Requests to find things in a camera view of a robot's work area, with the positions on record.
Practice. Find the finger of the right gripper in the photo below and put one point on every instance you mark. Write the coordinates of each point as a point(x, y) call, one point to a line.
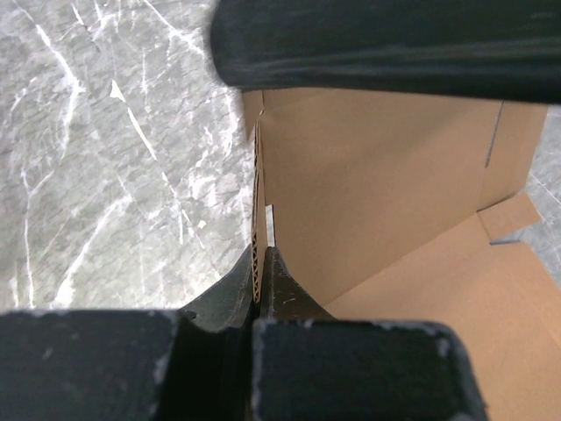
point(505, 50)

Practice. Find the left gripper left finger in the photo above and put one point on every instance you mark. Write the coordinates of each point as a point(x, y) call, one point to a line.
point(227, 303)

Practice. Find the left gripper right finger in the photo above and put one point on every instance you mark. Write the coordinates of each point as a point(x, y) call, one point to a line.
point(282, 297)

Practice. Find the brown cardboard box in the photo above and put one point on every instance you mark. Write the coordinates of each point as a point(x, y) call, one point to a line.
point(391, 205)

